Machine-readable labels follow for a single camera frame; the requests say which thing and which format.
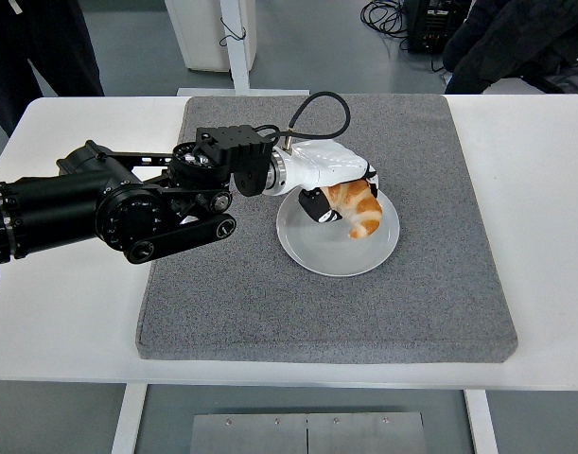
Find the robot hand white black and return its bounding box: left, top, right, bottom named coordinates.
left=281, top=140, right=380, bottom=224

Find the croissant bread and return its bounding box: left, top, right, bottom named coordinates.
left=320, top=178, right=383, bottom=240

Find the round grey plate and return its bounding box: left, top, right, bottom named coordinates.
left=275, top=185, right=401, bottom=277

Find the grey metal plate with screws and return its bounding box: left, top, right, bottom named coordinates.
left=189, top=411, right=428, bottom=454

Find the grey foam mat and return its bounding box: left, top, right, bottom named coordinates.
left=135, top=93, right=518, bottom=364

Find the black electronics box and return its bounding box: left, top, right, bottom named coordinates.
left=404, top=0, right=467, bottom=56

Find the white cabinet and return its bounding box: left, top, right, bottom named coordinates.
left=164, top=0, right=259, bottom=73

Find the person in black jacket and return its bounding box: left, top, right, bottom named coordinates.
left=443, top=0, right=578, bottom=98

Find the white table leg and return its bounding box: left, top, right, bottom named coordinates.
left=111, top=383, right=149, bottom=454
left=464, top=390, right=499, bottom=454

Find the person standing in dark clothing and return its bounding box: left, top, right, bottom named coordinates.
left=0, top=0, right=105, bottom=139

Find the white stand post with base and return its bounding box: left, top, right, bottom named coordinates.
left=177, top=0, right=311, bottom=98

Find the thin black cable on post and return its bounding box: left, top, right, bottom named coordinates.
left=220, top=26, right=249, bottom=47

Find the black floor cable bundle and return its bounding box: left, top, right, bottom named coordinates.
left=360, top=0, right=412, bottom=53

